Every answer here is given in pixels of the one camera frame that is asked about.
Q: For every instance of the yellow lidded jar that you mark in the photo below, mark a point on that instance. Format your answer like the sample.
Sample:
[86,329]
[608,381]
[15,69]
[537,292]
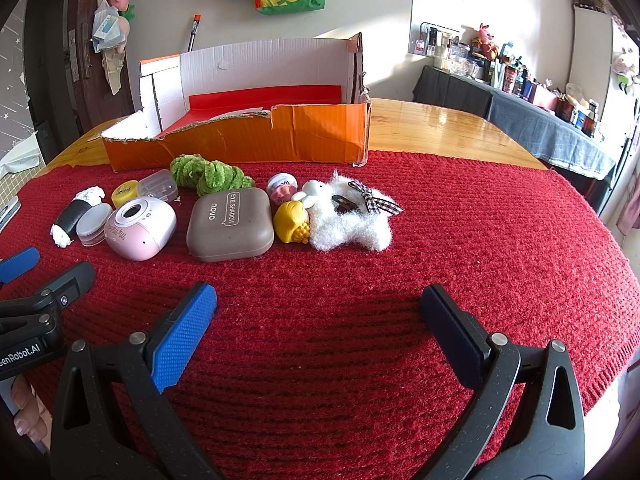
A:
[124,193]

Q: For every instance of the checkered ribbon bow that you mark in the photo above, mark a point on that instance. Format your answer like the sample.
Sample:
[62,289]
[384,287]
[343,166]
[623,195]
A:
[375,203]

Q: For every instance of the green fuzzy scrunchie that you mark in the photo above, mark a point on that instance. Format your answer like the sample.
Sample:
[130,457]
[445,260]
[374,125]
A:
[225,178]
[185,170]

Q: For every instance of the brown hair clip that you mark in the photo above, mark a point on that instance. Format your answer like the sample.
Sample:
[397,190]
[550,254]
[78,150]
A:
[342,203]

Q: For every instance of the grey starry cloth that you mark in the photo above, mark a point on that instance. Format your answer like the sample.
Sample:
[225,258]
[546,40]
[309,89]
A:
[15,90]

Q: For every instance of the clear plastic bag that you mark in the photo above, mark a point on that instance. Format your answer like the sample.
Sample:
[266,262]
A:
[107,30]

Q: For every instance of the black white sushi plush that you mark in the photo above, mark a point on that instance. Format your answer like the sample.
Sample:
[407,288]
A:
[72,217]

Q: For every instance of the grey eyeshadow case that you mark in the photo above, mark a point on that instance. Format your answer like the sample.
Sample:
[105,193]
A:
[230,232]

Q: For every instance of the yellow duck toy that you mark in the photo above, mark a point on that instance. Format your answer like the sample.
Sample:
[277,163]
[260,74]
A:
[287,222]

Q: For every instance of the pink mini camera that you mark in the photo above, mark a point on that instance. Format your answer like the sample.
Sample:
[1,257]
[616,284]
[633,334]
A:
[145,240]

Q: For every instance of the white round jar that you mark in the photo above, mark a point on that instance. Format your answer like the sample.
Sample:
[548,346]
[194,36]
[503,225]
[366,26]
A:
[95,221]

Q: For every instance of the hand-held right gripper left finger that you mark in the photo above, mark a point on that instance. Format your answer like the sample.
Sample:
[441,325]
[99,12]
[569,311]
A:
[186,332]

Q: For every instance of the white green hanging plush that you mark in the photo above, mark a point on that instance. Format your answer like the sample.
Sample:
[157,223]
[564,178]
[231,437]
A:
[625,67]

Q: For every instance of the small clear plastic box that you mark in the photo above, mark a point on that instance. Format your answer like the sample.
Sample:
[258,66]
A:
[157,185]

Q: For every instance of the white rabbit charm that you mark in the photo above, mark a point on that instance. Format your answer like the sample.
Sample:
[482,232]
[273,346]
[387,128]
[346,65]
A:
[312,189]

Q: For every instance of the red knit blanket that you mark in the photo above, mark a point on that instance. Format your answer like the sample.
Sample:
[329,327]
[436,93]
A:
[350,285]

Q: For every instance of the metal door lock plate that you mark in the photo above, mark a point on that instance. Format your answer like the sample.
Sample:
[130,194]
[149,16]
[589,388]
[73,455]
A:
[73,55]

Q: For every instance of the orange cardboard box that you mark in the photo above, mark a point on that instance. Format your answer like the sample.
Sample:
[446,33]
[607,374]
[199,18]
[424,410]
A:
[280,135]

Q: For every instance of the dark brown door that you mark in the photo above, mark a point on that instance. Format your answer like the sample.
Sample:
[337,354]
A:
[55,85]

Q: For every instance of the cluttered side table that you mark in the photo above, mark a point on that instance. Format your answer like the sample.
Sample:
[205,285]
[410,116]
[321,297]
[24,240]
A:
[520,82]

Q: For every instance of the white wardrobe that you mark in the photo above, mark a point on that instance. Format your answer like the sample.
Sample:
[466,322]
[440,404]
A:
[590,50]

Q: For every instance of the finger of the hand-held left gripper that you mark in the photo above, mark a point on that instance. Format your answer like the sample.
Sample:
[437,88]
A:
[20,263]
[75,280]

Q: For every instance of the person's left hand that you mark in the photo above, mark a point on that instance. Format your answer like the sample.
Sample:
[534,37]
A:
[30,410]

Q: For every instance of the pink kangaroo plush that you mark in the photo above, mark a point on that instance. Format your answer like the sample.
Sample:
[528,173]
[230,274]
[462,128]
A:
[484,40]

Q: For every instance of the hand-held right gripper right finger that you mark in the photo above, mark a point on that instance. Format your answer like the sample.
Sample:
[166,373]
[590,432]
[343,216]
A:
[452,327]

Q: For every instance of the white flat device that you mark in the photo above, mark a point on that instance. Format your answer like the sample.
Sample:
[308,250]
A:
[7,210]

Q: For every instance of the wall mirror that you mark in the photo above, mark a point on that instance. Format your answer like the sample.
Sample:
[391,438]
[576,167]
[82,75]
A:
[425,5]

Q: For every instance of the pink curtain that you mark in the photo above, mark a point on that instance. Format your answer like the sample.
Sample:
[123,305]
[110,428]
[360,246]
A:
[630,200]

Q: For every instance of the side table with denim cloth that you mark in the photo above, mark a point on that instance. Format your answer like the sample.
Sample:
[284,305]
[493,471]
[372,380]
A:
[550,130]

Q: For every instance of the small pink toy figure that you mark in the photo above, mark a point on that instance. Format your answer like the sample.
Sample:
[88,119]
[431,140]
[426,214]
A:
[280,192]

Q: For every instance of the cream cloth pouch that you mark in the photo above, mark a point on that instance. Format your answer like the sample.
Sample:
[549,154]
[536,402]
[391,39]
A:
[112,70]

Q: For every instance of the white fluffy plush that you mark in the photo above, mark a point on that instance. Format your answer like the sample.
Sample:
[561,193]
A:
[350,232]

